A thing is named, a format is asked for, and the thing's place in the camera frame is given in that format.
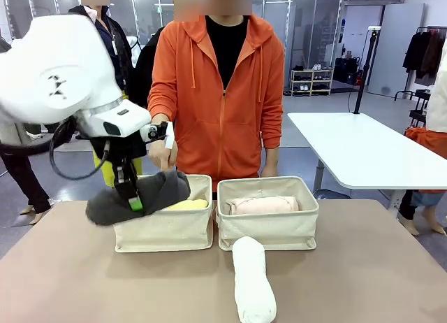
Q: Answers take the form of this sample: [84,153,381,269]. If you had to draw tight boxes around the person in white top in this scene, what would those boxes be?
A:
[397,39,447,237]

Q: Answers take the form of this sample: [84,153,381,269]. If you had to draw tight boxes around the black pole stand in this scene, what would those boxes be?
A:
[352,25,382,115]

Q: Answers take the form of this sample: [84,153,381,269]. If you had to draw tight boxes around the pink towel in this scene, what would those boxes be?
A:
[225,196,300,217]

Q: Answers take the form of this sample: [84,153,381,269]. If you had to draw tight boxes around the clothes rack with dark coats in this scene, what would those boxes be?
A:
[402,25,447,81]

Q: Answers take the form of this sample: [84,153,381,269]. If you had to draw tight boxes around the person in orange hoodie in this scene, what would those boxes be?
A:
[147,0,286,193]

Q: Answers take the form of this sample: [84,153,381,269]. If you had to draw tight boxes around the grey towel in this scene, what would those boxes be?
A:
[85,171,192,227]

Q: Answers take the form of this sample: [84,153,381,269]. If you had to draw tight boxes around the yellow towel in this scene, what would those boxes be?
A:
[166,198,210,213]

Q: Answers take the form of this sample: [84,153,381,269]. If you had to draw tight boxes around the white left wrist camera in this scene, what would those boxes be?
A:
[139,121,175,150]

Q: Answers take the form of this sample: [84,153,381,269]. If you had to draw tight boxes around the person's left forearm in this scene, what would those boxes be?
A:
[260,99,286,150]

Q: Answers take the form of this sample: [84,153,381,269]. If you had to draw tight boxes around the person's right hand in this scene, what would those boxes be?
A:
[147,113,179,174]

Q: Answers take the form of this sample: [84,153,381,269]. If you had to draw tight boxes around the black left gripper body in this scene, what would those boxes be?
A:
[91,136,148,168]

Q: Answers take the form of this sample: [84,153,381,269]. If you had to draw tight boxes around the black bags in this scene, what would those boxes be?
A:
[334,56,361,85]

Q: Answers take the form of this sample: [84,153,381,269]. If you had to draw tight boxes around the person in dark trousers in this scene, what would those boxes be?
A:
[0,120,54,227]

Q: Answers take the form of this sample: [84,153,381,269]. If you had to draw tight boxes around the person's right forearm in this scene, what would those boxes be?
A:
[147,78,177,120]

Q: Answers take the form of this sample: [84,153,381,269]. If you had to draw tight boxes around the white rolled towel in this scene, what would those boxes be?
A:
[231,236,277,323]

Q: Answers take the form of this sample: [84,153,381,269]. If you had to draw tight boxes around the person in black jacket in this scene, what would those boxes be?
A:
[68,0,145,188]

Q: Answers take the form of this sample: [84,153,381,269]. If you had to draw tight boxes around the beige fabric basket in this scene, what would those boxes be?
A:
[215,175,321,252]
[114,174,214,254]

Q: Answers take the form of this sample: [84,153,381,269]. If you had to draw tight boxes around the black utility cart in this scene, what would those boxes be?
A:
[394,88,432,129]

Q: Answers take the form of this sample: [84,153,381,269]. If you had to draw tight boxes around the person's left hand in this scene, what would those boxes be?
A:
[260,146,281,179]

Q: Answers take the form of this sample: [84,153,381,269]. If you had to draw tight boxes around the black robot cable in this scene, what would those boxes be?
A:
[0,118,112,180]

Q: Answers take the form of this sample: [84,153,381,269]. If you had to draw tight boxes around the white table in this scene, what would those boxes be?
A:
[286,112,447,219]

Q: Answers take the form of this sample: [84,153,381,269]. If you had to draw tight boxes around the wooden shoe rack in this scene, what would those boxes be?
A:
[290,64,334,97]

